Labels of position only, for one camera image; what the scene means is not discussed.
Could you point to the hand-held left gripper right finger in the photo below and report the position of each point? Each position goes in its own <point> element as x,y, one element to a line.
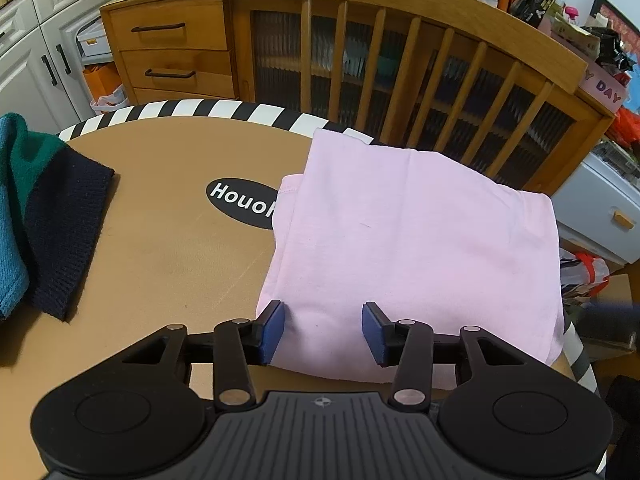
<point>375,332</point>

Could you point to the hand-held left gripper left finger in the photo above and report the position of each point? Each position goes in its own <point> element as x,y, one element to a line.
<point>272,332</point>

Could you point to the pink printed t-shirt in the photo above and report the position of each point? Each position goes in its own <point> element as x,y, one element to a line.
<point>400,240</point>

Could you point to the black oval label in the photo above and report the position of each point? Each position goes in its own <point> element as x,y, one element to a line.
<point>235,200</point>

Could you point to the pink lettered box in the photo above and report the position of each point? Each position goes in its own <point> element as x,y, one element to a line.
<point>602,87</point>

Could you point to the white plastic bag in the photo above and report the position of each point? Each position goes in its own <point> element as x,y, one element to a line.
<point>110,105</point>

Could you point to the orange paper bag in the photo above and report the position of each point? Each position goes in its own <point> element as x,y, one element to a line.
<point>102,82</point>

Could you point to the wooden sideboard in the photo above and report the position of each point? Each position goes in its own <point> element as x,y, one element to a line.
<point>170,25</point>

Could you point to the white plastic storage box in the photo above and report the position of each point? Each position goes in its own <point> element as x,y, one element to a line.
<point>92,40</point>

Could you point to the white cabinet unit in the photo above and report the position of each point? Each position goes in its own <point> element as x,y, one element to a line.
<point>25,50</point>

